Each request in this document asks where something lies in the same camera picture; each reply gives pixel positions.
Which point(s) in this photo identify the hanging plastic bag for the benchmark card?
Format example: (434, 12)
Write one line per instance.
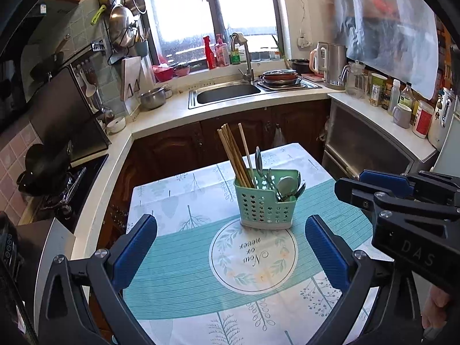
(278, 138)

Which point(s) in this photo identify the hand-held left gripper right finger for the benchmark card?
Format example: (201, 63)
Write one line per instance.
(327, 251)

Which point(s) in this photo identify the hanging steel pot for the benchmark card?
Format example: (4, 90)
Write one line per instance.
(136, 1)

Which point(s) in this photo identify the clear plastic bottle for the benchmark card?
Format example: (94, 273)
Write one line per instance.
(394, 97)

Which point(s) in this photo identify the leaf printed tablecloth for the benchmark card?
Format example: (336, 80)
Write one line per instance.
(172, 194)

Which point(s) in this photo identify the wall outlet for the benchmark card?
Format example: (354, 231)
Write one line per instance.
(304, 41)

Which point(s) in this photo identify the steel countertop appliance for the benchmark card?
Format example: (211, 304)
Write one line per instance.
(46, 244)

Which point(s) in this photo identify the grey mug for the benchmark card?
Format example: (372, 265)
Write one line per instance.
(401, 116)

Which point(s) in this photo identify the pink soap bottle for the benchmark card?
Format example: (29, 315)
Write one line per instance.
(221, 54)

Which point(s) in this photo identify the green bottle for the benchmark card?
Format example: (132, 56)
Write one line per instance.
(235, 57)

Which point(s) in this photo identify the black clay pot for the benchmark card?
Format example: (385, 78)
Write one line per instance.
(301, 66)

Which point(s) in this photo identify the stack of plates and pans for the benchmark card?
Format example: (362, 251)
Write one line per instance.
(280, 77)

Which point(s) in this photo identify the small steel bowl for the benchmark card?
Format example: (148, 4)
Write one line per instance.
(168, 91)

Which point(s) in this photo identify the white canister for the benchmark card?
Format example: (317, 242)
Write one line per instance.
(444, 118)

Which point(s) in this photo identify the black wok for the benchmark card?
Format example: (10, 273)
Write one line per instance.
(43, 165)

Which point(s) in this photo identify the black range hood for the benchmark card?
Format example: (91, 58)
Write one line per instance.
(64, 115)

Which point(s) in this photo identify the steel cabinet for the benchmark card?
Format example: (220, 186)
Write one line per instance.
(363, 140)

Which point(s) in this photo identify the white jar with red label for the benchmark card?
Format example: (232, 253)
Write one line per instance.
(423, 120)

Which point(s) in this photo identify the pink bowl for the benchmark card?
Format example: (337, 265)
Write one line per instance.
(182, 70)

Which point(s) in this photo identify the steel faucet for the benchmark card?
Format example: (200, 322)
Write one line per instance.
(248, 64)

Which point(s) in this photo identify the white ladle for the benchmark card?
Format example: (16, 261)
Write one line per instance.
(89, 88)

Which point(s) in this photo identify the stainless steel sink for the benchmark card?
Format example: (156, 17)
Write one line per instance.
(226, 91)

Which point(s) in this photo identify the steel mixing bowl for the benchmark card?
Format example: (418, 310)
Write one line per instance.
(152, 99)

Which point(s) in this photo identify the grey-blue utensil holder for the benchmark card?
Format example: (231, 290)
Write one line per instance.
(142, 48)

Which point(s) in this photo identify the white bowl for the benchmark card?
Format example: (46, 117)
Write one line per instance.
(116, 125)

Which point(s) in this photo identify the green labelled jar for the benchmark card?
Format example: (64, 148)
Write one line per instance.
(378, 90)

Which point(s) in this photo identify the glass pitcher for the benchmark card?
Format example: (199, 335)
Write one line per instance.
(354, 81)

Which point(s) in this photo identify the steel electric kettle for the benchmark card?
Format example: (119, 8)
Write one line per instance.
(334, 64)

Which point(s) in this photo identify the red spray bottle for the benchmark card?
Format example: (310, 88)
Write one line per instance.
(210, 57)

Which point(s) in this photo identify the clear plastic sheet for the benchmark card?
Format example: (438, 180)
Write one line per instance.
(388, 36)

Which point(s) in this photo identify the green plastic utensil basket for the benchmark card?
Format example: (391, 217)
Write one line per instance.
(262, 205)

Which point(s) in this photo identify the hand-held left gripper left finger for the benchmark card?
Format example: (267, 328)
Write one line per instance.
(133, 255)

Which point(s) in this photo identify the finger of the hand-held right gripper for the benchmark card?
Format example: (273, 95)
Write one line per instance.
(355, 196)
(386, 181)

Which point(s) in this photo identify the person's right hand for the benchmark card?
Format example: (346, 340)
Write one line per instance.
(435, 307)

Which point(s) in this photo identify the brown wooden cabinets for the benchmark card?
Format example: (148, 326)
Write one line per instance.
(172, 140)

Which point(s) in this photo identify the window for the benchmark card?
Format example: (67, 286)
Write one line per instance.
(179, 10)

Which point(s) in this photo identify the white cutting board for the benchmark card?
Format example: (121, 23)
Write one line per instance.
(131, 75)

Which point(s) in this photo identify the red basin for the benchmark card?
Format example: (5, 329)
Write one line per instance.
(163, 75)

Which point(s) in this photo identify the black stove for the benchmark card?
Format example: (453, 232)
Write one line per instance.
(90, 172)

